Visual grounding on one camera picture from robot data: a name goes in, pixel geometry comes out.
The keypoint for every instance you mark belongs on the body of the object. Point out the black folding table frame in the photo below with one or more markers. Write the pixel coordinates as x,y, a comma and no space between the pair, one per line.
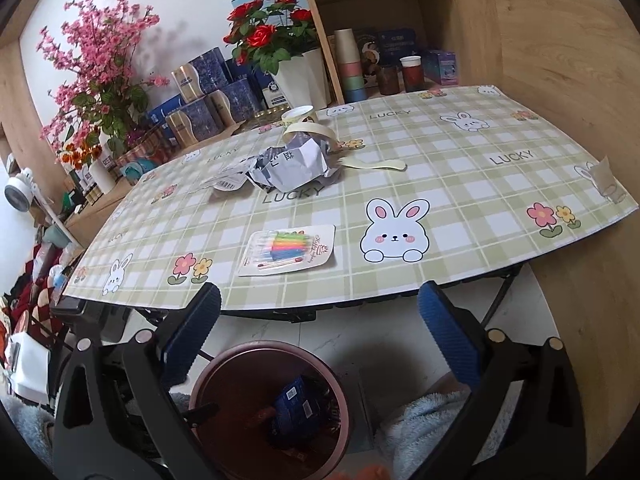
280,315

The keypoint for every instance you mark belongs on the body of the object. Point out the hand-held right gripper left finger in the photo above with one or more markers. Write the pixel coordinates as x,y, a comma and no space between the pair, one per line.
195,330

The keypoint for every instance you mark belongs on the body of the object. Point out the white paper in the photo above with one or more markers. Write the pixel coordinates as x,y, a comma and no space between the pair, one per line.
295,165

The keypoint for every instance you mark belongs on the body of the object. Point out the clear plastic piece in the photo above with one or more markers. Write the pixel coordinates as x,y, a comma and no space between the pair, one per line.
602,180

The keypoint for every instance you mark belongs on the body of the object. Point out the colourful candle pack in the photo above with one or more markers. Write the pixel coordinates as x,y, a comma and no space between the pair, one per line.
287,250

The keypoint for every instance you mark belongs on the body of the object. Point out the small barcode wrapper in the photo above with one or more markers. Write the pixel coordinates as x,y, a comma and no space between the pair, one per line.
227,182

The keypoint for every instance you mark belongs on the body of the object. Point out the low wooden counter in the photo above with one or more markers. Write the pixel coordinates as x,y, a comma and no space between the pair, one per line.
95,210

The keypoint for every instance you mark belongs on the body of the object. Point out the pink blossom plant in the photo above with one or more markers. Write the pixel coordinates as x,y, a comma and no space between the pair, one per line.
100,60

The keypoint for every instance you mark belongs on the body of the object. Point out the blue box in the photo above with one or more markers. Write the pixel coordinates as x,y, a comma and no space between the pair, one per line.
295,405

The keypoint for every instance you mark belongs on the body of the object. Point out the red rose plant white pot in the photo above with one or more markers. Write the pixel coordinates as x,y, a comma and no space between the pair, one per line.
280,35

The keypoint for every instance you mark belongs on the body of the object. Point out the orange flowers white vase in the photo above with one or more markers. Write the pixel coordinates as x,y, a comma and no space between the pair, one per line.
85,160

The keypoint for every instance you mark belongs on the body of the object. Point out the red checked cloth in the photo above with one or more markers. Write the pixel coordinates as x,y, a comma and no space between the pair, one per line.
30,285

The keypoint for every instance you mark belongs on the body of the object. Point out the cream plastic spoon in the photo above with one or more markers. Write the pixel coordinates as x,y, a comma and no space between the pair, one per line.
372,162

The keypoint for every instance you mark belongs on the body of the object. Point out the dark blue carton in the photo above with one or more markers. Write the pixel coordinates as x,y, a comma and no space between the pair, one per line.
397,42

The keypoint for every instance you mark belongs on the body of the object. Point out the brown round trash bin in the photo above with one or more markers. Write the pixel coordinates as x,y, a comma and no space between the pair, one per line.
235,440

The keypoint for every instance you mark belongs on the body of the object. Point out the brown jar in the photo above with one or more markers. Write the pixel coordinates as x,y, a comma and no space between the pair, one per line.
387,80

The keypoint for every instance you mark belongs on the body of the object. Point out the pastel paper cup stack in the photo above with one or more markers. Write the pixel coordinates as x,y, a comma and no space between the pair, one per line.
350,65

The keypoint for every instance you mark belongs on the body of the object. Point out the small white fan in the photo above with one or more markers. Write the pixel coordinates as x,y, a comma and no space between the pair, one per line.
20,190

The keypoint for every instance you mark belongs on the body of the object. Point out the red jar with white lid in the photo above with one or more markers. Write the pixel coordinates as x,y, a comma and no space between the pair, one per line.
412,72

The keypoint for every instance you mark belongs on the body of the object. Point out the cream bowl lid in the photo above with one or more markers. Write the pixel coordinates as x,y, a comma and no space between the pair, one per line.
310,132

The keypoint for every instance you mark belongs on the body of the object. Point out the stack of blue gift boxes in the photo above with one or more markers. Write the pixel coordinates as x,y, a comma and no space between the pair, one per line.
210,95

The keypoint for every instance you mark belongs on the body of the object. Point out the light purple carton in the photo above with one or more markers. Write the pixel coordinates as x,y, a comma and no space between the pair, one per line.
442,67

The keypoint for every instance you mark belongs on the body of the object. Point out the corrugated gift basket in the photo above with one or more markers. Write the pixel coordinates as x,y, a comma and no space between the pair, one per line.
140,157

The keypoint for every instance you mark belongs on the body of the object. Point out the green checked bunny tablecloth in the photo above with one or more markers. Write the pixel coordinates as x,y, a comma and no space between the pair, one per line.
450,200

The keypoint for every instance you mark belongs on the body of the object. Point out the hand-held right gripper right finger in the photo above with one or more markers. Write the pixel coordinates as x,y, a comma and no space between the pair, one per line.
447,330

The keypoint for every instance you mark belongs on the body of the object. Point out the cream paper bowl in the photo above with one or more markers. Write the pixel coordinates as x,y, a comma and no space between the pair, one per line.
300,115

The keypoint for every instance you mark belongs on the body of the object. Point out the gold tray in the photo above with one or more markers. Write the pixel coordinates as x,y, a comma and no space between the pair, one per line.
267,112

